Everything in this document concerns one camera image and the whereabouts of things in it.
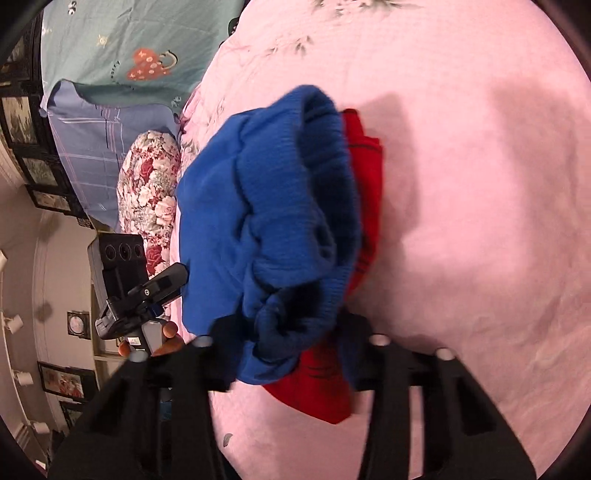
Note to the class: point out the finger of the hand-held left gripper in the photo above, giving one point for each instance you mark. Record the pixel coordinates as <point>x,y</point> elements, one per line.
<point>164,284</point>

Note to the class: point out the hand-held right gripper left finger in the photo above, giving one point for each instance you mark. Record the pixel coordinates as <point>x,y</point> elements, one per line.
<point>184,392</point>

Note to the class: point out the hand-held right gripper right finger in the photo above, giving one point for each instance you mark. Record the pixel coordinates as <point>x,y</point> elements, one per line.
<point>358,355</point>

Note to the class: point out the blue and red sweater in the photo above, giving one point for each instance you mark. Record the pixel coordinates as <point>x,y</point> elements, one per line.
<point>258,207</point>

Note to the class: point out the person's left hand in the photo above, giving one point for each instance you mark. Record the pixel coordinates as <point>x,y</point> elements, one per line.
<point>171,344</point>

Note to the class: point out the red floral pillow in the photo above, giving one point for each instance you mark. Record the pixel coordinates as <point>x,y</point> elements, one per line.
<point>147,194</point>

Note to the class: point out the white ceiling spotlight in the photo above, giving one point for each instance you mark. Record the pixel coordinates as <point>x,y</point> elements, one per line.
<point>14,323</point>
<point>40,428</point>
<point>23,378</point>

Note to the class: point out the blue plaid pillow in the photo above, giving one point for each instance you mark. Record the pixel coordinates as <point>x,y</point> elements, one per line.
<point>92,147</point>

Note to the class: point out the pink floral bedsheet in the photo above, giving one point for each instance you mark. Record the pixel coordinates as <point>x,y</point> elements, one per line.
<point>461,184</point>

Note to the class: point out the teal heart print quilt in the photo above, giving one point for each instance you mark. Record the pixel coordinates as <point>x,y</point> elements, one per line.
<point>138,37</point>

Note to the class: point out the small round-picture black frame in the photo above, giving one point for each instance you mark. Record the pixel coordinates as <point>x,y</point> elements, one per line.
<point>78,325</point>

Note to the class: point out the black picture frame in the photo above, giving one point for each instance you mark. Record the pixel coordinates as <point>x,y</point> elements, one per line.
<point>73,415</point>
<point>18,120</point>
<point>40,170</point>
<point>64,381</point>
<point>51,199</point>

